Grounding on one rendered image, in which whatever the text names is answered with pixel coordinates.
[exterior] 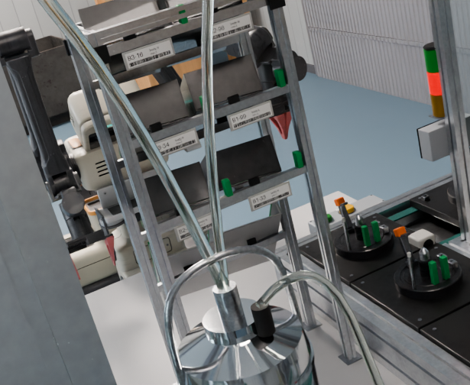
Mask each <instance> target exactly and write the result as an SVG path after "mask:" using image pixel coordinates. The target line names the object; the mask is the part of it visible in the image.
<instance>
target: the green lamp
mask: <svg viewBox="0 0 470 385"><path fill-rule="evenodd" d="M423 52H424V58H425V63H426V71H427V72H428V73H438V72H439V68H438V63H437V57H436V51H435V50H424V49H423Z"/></svg>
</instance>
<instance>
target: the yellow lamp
mask: <svg viewBox="0 0 470 385"><path fill-rule="evenodd" d="M430 99H431V105H432V110H433V116H435V117H438V118H442V117H445V112H444V106H443V100H442V96H441V95H431V94H430Z"/></svg>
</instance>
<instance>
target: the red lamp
mask: <svg viewBox="0 0 470 385"><path fill-rule="evenodd" d="M426 73H427V79H428V84H429V93H430V94H431V95H442V90H441V85H440V79H439V74H438V73H428V72H426Z"/></svg>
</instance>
